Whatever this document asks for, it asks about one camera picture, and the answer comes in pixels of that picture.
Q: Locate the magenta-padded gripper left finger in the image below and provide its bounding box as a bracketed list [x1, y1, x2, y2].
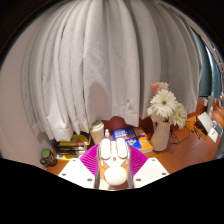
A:
[57, 143, 101, 190]

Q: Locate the white tablet on stand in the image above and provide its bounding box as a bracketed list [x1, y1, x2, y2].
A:
[193, 111, 224, 144]

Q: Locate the dark green mug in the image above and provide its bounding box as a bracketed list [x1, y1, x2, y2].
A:
[39, 148, 58, 168]

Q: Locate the black cable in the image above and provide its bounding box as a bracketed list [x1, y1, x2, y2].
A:
[169, 128, 192, 145]

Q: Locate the white and yellow book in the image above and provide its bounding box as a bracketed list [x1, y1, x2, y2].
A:
[54, 151, 86, 162]

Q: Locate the white pitcher vase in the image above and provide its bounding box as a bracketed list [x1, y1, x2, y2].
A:
[149, 120, 172, 152]

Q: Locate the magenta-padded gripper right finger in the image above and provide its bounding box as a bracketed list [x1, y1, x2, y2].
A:
[127, 144, 170, 189]

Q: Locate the white lidded canister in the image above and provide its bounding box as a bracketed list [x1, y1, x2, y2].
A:
[89, 119, 106, 145]

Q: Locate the white computer mouse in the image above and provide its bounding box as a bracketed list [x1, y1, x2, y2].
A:
[98, 137, 130, 187]

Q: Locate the clear spray bottle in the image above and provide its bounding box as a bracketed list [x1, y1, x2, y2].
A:
[104, 128, 112, 141]

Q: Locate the white daisy bouquet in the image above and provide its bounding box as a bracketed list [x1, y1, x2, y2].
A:
[146, 81, 188, 130]

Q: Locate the white curtain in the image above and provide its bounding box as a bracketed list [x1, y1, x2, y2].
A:
[21, 0, 204, 143]

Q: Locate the blue book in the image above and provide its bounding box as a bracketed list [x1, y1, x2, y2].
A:
[112, 126, 143, 151]

